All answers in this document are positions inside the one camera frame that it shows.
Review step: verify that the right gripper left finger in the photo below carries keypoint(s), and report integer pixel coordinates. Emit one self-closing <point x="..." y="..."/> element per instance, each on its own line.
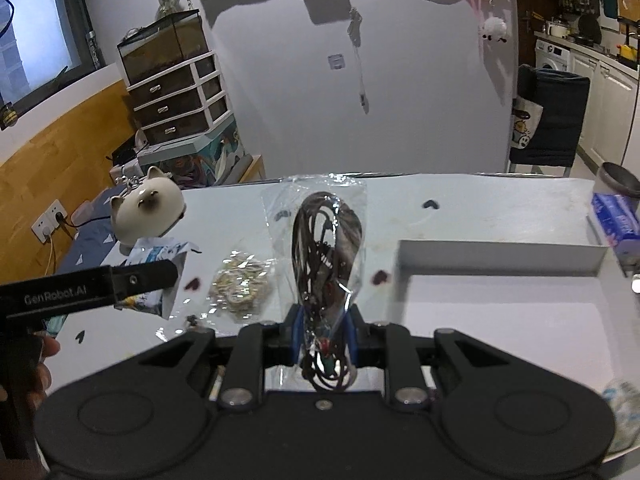
<point x="246" y="356"/>

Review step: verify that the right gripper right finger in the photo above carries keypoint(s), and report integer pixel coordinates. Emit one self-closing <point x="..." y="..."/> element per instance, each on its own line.
<point x="391" y="348"/>

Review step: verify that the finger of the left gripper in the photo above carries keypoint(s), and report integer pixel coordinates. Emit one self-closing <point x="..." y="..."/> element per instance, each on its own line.
<point x="139" y="278"/>

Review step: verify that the blue white packet bag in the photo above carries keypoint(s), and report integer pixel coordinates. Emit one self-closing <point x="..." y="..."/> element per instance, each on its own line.
<point x="151" y="249"/>

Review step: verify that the bag of beige hair ties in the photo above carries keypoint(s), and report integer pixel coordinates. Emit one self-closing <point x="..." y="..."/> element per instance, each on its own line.
<point x="241" y="285"/>

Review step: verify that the bag of dark hair ties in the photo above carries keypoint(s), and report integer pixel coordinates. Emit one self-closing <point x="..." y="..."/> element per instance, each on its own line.
<point x="317" y="227"/>

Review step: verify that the person's left hand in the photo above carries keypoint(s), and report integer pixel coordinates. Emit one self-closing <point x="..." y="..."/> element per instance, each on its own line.
<point x="41" y="379"/>

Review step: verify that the white cat-shaped ceramic holder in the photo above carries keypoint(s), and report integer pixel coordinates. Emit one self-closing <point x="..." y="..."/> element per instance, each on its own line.
<point x="150" y="210"/>

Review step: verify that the white tray box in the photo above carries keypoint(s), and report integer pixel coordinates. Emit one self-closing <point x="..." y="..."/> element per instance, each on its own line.
<point x="567" y="307"/>

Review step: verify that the white drawer cabinet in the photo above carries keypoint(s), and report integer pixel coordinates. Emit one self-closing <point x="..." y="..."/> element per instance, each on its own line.
<point x="185" y="100"/>

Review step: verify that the glass terrarium tank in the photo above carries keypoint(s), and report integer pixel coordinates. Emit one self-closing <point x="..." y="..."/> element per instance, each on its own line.
<point x="165" y="43"/>

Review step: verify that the white tote bag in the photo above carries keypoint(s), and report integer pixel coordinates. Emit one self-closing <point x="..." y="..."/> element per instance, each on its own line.
<point x="526" y="116"/>

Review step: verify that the blue tissue pack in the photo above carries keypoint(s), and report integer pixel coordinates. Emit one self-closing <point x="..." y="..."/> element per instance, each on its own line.
<point x="619" y="223"/>

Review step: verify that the grey metal tin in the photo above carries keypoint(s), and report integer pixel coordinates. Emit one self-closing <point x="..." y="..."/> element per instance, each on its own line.
<point x="615" y="179"/>

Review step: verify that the dark blue laundry hamper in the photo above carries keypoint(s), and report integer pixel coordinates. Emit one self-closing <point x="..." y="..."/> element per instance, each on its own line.
<point x="564" y="97"/>

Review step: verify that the white washing machine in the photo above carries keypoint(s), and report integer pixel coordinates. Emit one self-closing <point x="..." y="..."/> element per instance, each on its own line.
<point x="551" y="56"/>

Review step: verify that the white plush sheep toy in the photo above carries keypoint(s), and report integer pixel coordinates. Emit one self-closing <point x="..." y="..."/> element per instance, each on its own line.
<point x="494" y="29"/>

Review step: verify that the white wall socket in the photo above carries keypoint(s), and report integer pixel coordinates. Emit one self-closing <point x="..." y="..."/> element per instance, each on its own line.
<point x="49" y="221"/>

